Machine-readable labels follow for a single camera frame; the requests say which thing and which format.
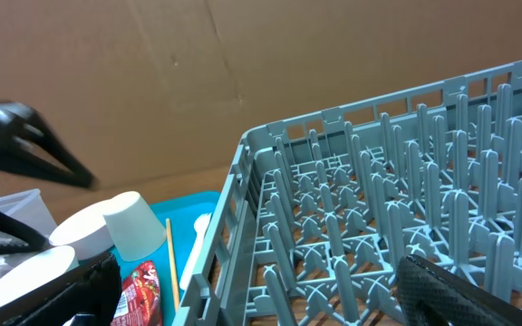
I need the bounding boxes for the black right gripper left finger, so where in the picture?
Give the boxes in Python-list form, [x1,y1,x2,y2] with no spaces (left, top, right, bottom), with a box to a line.
[0,253,121,326]

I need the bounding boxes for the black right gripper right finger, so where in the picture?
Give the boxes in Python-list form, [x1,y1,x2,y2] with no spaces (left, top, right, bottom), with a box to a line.
[396,254,522,326]

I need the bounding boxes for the white bowl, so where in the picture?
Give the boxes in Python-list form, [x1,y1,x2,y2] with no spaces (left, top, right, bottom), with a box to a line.
[0,245,79,307]

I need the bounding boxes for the pink bowl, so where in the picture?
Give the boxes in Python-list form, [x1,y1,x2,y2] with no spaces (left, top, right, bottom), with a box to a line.
[49,200,113,261]

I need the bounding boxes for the grey dishwasher rack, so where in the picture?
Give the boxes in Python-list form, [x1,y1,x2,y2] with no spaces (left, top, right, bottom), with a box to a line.
[173,61,522,325]

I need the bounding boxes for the red sauce packet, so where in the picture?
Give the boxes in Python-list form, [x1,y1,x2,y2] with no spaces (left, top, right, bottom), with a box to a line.
[111,260,163,326]

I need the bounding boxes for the clear plastic bin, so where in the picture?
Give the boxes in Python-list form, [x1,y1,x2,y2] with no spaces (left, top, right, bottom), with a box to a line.
[0,188,58,300]

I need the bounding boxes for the white paper cup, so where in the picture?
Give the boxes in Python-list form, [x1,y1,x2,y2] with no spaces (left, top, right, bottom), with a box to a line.
[101,191,166,262]

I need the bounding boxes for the wooden chopstick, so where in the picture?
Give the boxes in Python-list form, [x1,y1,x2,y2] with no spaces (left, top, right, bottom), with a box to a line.
[165,218,180,311]

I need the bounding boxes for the teal plastic tray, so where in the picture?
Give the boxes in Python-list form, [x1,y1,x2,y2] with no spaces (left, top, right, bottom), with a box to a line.
[111,191,220,326]

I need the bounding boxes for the white plastic fork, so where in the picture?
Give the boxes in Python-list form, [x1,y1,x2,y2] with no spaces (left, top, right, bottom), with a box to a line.
[179,213,212,291]

